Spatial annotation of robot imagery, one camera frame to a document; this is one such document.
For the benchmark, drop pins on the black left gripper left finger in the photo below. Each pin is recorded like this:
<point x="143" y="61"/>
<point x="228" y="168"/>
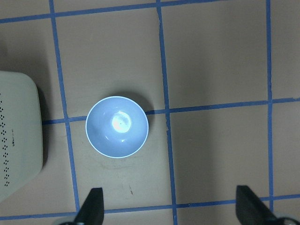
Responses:
<point x="92" y="210"/>

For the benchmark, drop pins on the blue bowl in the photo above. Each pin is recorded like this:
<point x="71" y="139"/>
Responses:
<point x="117" y="127"/>

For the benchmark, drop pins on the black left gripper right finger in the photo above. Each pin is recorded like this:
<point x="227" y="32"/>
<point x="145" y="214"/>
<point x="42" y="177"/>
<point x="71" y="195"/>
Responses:
<point x="250" y="210"/>

